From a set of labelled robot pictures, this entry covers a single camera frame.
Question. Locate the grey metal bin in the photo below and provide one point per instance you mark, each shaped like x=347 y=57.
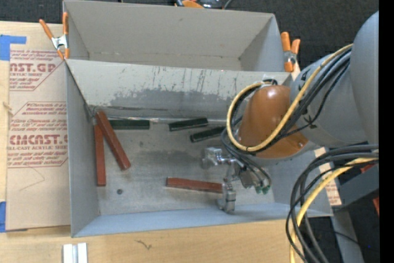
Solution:
x=172 y=163

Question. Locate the dark green flat block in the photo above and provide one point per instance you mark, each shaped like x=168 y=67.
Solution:
x=129 y=124
x=188 y=124
x=207 y=134

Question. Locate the brown cardboard board, red print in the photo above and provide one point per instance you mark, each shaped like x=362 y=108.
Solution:
x=37 y=188

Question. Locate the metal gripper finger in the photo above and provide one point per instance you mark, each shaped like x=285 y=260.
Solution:
x=213 y=157
x=227 y=198

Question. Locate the red-brown flat block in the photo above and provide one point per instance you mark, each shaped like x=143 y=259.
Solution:
x=100 y=157
x=114 y=141
x=194 y=184

